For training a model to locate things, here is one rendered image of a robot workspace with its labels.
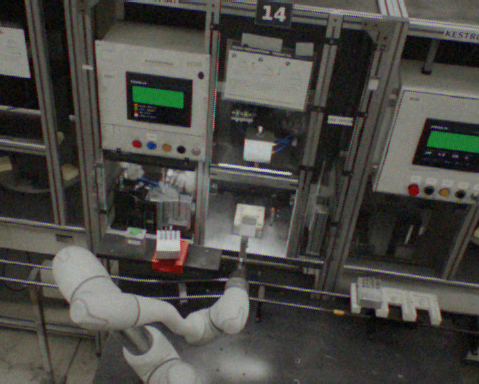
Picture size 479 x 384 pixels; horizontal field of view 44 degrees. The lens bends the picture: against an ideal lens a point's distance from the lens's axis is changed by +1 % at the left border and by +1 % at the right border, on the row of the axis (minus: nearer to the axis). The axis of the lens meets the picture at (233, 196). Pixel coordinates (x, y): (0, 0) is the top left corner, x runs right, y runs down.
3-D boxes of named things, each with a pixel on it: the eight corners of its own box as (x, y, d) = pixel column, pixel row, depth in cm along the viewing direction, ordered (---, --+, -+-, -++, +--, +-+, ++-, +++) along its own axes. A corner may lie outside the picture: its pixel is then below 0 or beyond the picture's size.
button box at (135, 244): (125, 256, 259) (124, 235, 252) (130, 244, 266) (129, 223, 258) (143, 258, 259) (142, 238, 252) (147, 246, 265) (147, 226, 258)
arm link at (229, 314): (234, 281, 213) (210, 298, 219) (229, 314, 200) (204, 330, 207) (256, 297, 216) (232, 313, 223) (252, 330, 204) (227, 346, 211)
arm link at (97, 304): (146, 305, 172) (124, 276, 181) (93, 306, 159) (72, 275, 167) (127, 340, 176) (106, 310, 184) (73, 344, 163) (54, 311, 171)
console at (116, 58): (100, 152, 240) (92, 44, 212) (119, 117, 263) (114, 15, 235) (203, 166, 238) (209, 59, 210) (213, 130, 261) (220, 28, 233)
